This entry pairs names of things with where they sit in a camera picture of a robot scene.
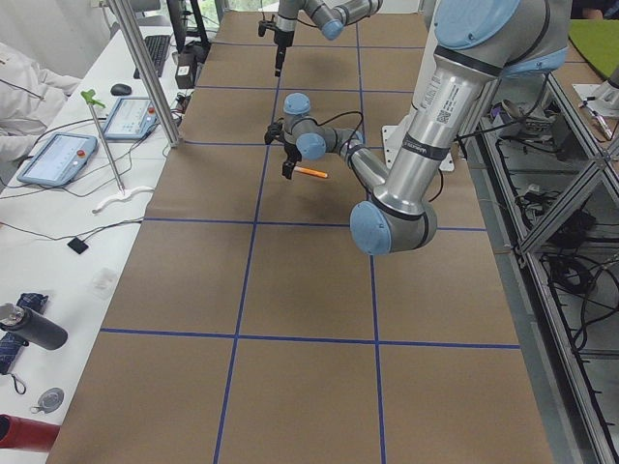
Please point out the teach pendant tablet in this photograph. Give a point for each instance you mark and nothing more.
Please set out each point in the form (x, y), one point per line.
(130, 119)
(59, 160)

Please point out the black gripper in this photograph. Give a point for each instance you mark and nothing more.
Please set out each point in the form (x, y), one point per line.
(290, 153)
(280, 40)

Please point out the black computer monitor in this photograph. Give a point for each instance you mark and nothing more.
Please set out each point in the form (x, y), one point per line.
(188, 27)

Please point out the black keyboard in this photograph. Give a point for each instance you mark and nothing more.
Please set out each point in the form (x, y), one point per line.
(158, 48)

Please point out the far teach pendant tablet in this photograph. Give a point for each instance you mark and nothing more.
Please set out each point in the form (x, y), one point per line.
(130, 119)

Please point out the red water bottle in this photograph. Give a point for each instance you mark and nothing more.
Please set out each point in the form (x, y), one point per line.
(23, 434)

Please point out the black box with label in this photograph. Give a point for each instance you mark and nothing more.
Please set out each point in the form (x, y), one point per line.
(189, 63)

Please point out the orange marker pen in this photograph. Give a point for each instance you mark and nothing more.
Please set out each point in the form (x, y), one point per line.
(311, 172)

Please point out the person in white coat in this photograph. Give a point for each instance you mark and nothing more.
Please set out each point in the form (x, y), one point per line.
(31, 98)

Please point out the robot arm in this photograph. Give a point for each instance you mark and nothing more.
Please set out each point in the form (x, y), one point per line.
(330, 21)
(477, 42)

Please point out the grey aluminium post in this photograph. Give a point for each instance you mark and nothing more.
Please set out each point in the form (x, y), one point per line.
(124, 14)

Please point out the small black square device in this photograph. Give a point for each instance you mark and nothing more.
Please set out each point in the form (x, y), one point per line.
(77, 245)

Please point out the round metal tape measure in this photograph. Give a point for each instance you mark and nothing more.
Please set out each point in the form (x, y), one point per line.
(49, 401)

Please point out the black computer mouse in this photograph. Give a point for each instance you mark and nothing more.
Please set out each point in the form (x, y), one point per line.
(120, 90)

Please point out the black water bottle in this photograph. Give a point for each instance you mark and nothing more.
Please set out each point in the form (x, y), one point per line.
(32, 326)

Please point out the near teach pendant tablet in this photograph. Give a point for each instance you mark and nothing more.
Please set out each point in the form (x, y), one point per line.
(59, 160)

